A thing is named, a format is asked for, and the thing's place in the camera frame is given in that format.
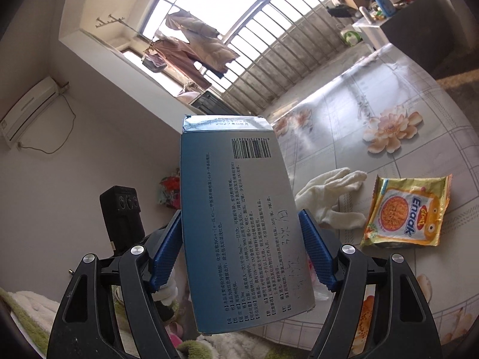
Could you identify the white and green bag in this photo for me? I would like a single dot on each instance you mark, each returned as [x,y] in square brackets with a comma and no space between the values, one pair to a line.
[351,36]

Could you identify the dark crate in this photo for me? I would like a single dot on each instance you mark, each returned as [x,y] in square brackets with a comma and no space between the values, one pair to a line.
[210,101]

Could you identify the hanging cream padded jacket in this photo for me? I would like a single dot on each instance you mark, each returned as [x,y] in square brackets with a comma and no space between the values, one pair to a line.
[204,43]

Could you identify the cardboard box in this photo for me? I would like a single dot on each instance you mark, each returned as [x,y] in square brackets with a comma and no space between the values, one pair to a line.
[357,0]

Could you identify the cream fuzzy cloth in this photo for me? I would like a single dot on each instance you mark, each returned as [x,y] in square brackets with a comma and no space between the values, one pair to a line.
[32,308]

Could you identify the person's left hand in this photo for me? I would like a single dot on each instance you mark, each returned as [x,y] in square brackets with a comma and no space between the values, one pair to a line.
[166,293]

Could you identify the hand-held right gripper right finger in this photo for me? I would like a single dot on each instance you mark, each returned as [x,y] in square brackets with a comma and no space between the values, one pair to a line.
[318,252]

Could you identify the blue detergent bottle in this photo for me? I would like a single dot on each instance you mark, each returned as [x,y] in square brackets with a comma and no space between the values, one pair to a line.
[381,0]

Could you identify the floral plastic tablecloth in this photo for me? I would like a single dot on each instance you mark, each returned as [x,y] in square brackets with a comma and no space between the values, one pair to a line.
[374,149]

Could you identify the pink plastic bag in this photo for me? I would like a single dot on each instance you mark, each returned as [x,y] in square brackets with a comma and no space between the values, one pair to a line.
[170,190]

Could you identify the pink slipper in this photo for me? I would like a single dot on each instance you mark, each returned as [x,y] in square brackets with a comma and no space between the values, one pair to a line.
[175,331]

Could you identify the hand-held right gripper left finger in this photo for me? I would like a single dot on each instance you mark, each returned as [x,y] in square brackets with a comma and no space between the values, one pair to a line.
[166,256]

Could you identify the metal window railing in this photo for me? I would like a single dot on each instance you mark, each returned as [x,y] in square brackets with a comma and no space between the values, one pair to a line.
[284,45]

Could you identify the grey cabinet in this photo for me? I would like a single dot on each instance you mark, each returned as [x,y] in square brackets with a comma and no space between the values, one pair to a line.
[411,33]

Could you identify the yellow snack packet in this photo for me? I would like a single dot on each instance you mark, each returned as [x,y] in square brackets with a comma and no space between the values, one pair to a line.
[408,213]

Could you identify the silver can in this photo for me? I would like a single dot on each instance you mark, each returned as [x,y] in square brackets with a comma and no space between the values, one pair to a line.
[365,12]

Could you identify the metal wall hooks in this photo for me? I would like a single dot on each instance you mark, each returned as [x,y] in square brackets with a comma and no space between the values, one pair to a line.
[110,20]

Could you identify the hanging pink garment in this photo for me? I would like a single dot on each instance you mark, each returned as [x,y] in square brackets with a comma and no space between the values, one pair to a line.
[176,58]

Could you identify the blue medicine box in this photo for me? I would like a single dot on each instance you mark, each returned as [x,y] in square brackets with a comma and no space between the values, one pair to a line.
[239,213]

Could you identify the white air conditioner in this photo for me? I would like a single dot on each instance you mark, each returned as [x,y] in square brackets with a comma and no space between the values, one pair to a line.
[30,108]

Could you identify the white glove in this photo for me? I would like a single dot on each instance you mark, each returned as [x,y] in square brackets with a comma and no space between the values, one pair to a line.
[329,199]

